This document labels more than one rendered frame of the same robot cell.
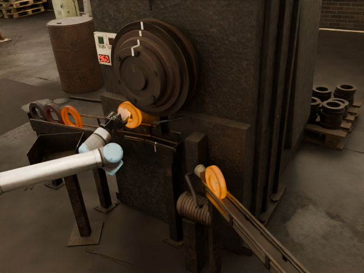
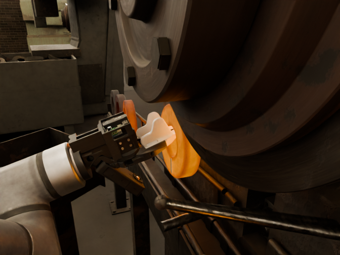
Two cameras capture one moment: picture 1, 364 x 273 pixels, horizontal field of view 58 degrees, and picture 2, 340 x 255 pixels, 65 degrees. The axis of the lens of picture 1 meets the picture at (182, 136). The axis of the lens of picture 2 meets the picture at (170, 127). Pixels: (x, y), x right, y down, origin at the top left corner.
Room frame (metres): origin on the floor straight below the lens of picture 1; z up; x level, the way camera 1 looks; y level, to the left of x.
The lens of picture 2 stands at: (1.25, 0.00, 1.05)
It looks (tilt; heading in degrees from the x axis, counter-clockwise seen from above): 21 degrees down; 36
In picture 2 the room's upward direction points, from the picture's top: straight up
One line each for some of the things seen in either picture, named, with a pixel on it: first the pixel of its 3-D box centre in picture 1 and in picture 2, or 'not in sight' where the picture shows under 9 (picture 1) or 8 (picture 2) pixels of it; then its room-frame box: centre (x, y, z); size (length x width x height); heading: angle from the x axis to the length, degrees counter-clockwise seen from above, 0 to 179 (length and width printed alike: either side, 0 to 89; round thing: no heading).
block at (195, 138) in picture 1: (196, 155); not in sight; (1.44, -0.07, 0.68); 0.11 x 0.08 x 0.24; 146
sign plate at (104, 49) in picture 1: (114, 50); not in sight; (1.84, 0.35, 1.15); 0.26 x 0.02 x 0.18; 56
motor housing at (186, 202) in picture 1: (200, 236); not in sight; (1.26, -0.07, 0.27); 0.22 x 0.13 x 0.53; 56
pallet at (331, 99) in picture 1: (292, 98); not in sight; (3.06, -1.15, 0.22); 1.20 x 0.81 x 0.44; 54
